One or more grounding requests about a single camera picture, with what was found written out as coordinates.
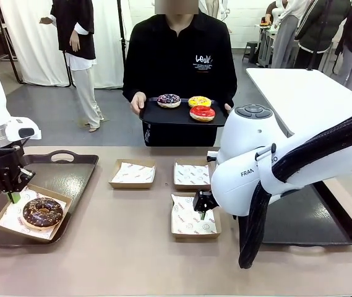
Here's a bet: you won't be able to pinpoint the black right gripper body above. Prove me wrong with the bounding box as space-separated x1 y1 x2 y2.
193 190 219 213

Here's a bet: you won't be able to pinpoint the chocolate sprinkled donut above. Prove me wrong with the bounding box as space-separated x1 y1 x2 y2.
22 197 64 230

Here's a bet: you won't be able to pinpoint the black stand pole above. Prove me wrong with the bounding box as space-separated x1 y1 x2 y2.
116 0 127 78

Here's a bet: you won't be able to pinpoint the white printed paper liner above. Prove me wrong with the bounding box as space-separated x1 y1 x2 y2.
171 194 218 235
112 163 156 184
175 163 210 186
0 188 68 241

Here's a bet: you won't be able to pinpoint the person in black shirt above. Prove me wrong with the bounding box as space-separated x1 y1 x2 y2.
122 0 238 148

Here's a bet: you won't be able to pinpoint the mannequin black top white trousers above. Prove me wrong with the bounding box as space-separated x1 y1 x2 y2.
38 0 105 133

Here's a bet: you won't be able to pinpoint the purple sprinkled donut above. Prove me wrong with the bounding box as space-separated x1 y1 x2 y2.
157 93 182 109

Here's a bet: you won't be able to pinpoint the white curtain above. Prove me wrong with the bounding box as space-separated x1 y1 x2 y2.
0 0 126 88

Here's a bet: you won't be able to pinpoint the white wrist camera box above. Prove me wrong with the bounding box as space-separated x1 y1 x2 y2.
6 116 43 142

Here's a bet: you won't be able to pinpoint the black handled serving tray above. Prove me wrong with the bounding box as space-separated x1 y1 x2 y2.
0 150 100 248
260 179 352 248

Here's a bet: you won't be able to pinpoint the black stool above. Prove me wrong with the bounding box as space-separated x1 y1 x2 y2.
242 41 259 65

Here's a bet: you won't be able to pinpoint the person's right hand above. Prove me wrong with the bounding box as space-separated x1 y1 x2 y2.
130 92 147 116

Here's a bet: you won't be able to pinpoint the person's right forearm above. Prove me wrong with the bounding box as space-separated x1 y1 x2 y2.
122 66 144 101

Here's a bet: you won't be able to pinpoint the red glazed donut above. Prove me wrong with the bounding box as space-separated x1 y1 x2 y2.
189 105 216 124

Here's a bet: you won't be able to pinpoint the bystander in grey trousers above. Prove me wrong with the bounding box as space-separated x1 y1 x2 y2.
267 0 302 69

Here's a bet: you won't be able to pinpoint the black plain tray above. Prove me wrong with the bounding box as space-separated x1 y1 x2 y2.
139 97 230 127

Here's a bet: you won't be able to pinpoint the grey display table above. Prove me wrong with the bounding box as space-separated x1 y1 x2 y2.
257 24 277 67

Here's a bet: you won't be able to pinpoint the bystander in dark puffer jacket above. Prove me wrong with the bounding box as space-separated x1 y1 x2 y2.
293 0 336 71

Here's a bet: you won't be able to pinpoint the brown cardboard box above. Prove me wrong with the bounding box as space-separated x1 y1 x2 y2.
170 192 222 243
173 158 213 191
108 158 157 190
0 184 73 243

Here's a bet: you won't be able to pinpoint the white table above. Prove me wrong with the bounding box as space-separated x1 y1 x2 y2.
246 67 352 137

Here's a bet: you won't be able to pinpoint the person's left forearm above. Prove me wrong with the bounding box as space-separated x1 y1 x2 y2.
223 66 238 108

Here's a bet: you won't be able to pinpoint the yellow glazed donut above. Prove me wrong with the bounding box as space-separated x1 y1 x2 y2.
187 95 213 109

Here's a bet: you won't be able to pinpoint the black braided cable sleeve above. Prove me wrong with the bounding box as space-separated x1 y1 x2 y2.
238 105 352 269

